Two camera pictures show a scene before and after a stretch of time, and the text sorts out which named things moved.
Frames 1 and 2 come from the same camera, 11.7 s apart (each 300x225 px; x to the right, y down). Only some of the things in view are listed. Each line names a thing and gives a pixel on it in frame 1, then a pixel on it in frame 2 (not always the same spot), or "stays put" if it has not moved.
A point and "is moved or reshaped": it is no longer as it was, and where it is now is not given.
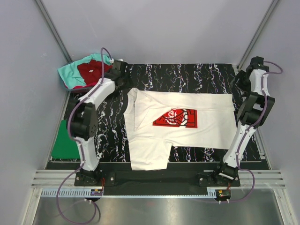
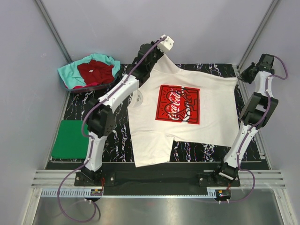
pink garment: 91,85 stays put
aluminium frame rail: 52,179 stays put
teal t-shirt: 71,75 stays put
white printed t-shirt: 155,122 is moved or reshaped
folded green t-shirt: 64,146 stays put
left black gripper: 126,76 → 161,53
